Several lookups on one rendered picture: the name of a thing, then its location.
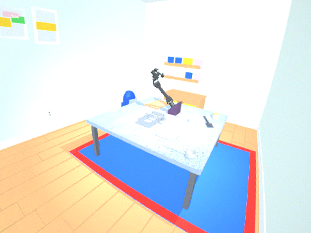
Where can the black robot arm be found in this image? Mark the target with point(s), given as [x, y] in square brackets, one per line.
[158, 85]

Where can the light wooden board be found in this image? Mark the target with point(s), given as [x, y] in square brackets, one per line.
[157, 104]

